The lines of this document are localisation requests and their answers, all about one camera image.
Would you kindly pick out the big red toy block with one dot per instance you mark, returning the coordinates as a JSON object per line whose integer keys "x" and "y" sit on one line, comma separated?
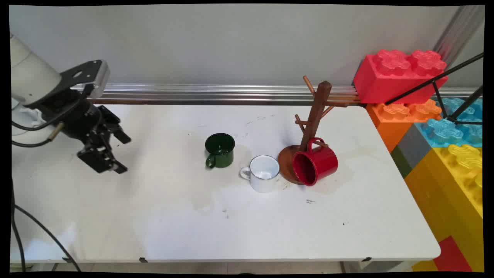
{"x": 386, "y": 83}

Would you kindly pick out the dark green enamel mug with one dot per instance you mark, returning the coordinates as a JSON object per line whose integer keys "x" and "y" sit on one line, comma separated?
{"x": 220, "y": 152}

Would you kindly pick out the small red toy block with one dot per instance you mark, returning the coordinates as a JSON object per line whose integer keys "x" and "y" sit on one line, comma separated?
{"x": 453, "y": 255}

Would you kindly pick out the wrist camera with black bracket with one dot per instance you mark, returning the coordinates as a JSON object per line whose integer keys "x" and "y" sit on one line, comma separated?
{"x": 83, "y": 73}

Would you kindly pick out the dark green toy block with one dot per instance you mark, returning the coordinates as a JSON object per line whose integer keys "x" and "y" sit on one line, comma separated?
{"x": 401, "y": 162}

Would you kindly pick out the slanted aluminium profile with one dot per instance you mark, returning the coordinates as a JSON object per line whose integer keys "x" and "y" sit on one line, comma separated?
{"x": 457, "y": 31}

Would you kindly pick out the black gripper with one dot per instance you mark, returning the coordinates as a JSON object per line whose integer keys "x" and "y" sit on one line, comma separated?
{"x": 77, "y": 116}

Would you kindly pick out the grey toy block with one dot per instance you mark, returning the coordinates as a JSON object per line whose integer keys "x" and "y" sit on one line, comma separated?
{"x": 415, "y": 148}

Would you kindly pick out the red speckled enamel mug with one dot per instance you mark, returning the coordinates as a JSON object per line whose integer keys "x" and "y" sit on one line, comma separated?
{"x": 322, "y": 162}

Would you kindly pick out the large yellow toy block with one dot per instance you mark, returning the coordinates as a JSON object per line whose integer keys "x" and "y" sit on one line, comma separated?
{"x": 444, "y": 185}

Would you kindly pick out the light blue toy block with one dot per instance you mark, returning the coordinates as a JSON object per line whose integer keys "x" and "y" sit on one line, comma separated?
{"x": 444, "y": 131}
{"x": 453, "y": 104}

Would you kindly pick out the black tripod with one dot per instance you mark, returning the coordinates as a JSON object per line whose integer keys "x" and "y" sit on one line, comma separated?
{"x": 424, "y": 85}

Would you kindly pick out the small yellow toy block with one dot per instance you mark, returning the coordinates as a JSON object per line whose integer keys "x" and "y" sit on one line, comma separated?
{"x": 424, "y": 266}

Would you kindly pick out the brown wooden mug tree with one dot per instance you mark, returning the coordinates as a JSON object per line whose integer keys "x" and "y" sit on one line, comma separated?
{"x": 320, "y": 104}

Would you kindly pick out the orange toy block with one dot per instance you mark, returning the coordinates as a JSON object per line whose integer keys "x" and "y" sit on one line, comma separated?
{"x": 389, "y": 123}

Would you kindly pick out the horizontal aluminium rail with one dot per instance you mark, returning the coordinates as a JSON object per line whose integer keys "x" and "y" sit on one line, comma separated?
{"x": 193, "y": 92}

